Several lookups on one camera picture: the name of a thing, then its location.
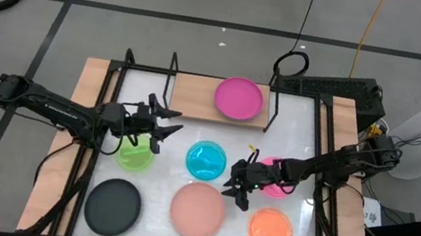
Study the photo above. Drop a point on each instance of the black metal table frame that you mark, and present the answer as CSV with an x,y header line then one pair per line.
x,y
116,66

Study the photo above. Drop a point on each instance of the large black plate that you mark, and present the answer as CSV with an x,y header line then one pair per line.
x,y
112,207

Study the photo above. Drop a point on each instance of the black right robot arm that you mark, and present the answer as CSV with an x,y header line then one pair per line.
x,y
335,161

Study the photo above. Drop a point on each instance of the black computer case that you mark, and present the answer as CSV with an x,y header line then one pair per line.
x,y
346,90

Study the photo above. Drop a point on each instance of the white glossy table mat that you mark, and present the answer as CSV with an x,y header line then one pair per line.
x,y
168,170

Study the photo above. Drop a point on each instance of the large magenta plate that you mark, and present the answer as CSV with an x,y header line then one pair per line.
x,y
239,97

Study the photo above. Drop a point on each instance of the wooden shelf with black frame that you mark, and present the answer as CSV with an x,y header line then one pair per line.
x,y
192,98

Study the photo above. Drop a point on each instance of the small translucent green plate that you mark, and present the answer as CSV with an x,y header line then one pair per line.
x,y
134,159

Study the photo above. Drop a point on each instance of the small translucent pink plate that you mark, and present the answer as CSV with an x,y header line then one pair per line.
x,y
277,191

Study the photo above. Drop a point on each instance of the large salmon plate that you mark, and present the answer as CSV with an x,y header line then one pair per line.
x,y
197,211

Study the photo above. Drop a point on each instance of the small translucent orange plate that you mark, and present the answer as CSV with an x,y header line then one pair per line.
x,y
271,231

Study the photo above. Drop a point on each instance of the small translucent cyan plate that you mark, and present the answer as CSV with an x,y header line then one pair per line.
x,y
206,160

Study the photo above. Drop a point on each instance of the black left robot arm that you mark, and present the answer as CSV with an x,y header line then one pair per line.
x,y
59,109

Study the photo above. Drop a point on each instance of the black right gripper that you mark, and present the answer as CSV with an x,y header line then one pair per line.
x,y
254,176

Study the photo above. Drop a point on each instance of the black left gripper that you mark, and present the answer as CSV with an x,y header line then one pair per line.
x,y
142,121

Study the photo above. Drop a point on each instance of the yellow power plug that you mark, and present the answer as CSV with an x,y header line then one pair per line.
x,y
374,129

